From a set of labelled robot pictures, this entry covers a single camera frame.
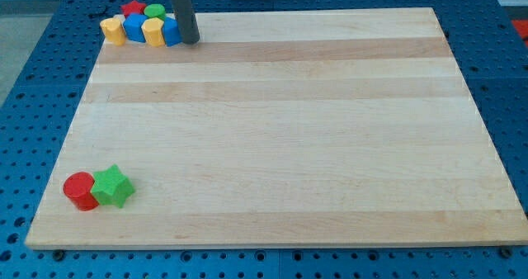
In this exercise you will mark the blue cube block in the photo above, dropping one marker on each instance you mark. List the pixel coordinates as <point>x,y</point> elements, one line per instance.
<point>133,27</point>

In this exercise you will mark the red star block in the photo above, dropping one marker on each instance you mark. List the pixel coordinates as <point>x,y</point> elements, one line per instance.
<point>133,7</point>

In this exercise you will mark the green cylinder block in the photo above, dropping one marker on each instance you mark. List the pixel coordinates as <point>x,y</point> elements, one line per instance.
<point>155,10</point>

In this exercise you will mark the red object at right edge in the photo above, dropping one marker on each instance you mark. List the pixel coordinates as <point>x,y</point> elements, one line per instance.
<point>521,26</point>

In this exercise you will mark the green star block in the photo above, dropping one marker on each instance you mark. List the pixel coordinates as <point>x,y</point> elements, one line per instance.
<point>112,187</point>

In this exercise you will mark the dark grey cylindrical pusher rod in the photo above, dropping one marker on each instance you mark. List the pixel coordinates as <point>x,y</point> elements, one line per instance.
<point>187,23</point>

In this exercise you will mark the red cylinder block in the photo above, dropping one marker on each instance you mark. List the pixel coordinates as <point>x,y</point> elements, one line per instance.
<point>77,188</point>

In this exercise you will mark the blue crescent block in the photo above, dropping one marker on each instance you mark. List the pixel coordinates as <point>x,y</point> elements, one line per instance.
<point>171,32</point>

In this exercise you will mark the yellow hexagon block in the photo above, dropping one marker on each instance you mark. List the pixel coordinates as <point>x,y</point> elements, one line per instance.
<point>153,32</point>

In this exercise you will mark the yellow heart block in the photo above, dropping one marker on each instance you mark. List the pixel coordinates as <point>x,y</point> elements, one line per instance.
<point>113,30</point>

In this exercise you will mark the light wooden board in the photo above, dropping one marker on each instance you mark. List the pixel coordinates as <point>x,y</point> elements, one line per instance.
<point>313,129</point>

